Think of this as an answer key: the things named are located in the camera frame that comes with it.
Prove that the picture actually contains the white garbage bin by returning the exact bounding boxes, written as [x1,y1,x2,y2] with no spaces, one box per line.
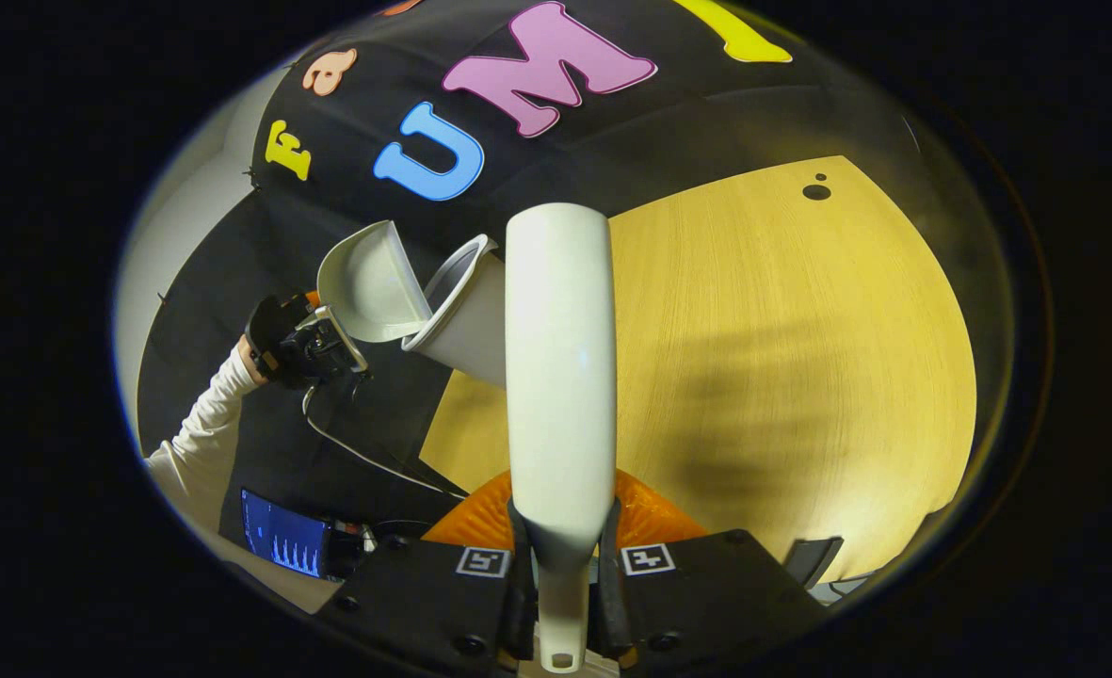
[401,234,509,389]

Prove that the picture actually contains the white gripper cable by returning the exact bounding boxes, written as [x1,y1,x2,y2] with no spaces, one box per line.
[301,384,469,500]

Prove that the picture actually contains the dark flat object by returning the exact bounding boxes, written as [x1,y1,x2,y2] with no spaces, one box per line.
[782,537,845,590]

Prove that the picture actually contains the blue lit screen device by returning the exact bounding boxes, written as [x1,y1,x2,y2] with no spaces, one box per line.
[240,488,333,581]

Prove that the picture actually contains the small white broom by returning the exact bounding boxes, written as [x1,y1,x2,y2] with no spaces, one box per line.
[504,202,618,674]

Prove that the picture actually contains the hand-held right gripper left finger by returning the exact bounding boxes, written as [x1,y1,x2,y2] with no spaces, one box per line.
[315,469,535,675]

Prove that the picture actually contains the wooden desktop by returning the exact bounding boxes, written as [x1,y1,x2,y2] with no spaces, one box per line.
[419,155,978,585]

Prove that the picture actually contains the grey plastic dustpan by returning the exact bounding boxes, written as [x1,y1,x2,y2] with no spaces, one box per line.
[316,220,432,344]

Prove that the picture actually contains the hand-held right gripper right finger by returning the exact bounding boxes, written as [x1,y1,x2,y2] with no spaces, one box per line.
[598,469,830,662]

